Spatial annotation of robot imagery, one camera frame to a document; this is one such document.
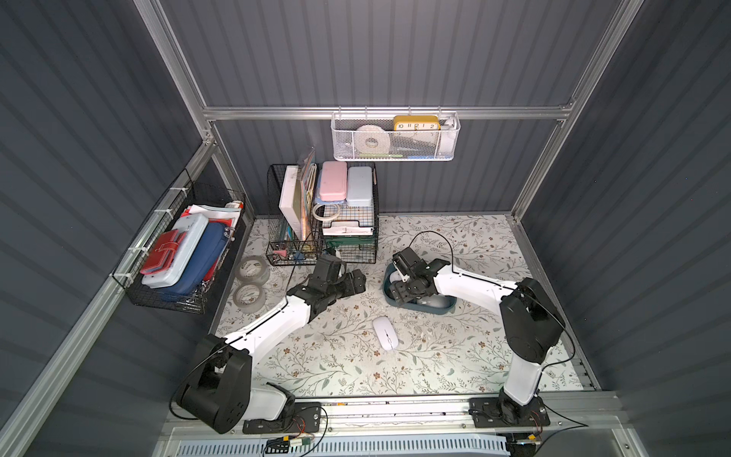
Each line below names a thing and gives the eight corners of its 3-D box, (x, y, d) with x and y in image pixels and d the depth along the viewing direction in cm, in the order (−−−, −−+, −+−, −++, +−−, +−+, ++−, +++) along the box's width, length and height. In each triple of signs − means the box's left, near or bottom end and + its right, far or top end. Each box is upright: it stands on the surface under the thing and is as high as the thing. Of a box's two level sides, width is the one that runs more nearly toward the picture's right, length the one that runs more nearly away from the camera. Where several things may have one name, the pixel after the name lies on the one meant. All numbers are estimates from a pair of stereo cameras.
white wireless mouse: (386, 353, 86) (386, 350, 84) (370, 322, 93) (370, 319, 91) (401, 345, 88) (401, 342, 86) (384, 316, 94) (385, 312, 92)
